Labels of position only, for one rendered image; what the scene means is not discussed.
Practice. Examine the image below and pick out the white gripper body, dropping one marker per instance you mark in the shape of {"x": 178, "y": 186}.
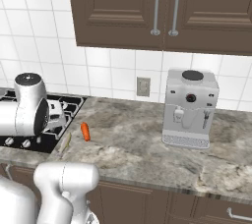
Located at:
{"x": 56, "y": 115}

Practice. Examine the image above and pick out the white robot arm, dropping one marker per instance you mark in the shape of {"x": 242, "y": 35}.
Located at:
{"x": 26, "y": 110}

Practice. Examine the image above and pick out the pale grey fish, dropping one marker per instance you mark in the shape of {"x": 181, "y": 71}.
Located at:
{"x": 65, "y": 142}

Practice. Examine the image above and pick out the orange carrot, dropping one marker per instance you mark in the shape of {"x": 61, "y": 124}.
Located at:
{"x": 85, "y": 131}

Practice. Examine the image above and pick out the black hob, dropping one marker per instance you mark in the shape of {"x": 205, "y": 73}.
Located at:
{"x": 70, "y": 105}

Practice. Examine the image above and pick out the silver hob knob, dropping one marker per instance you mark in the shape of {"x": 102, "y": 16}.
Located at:
{"x": 9, "y": 141}
{"x": 26, "y": 143}

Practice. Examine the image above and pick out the brown base cupboard front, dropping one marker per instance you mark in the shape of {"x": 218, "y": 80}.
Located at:
{"x": 19, "y": 174}

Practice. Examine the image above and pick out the brown base cupboard door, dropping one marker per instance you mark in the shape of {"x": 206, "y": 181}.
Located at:
{"x": 131, "y": 205}

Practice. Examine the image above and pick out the white coffee machine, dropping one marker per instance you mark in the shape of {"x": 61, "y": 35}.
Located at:
{"x": 188, "y": 110}

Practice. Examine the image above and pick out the brown drawer front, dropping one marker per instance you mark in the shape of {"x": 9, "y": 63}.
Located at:
{"x": 203, "y": 210}

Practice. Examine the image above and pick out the grey wall socket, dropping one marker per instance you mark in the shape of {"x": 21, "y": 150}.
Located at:
{"x": 143, "y": 86}

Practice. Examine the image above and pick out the brown wall cupboard door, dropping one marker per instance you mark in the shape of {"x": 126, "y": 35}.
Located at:
{"x": 216, "y": 8}
{"x": 114, "y": 8}

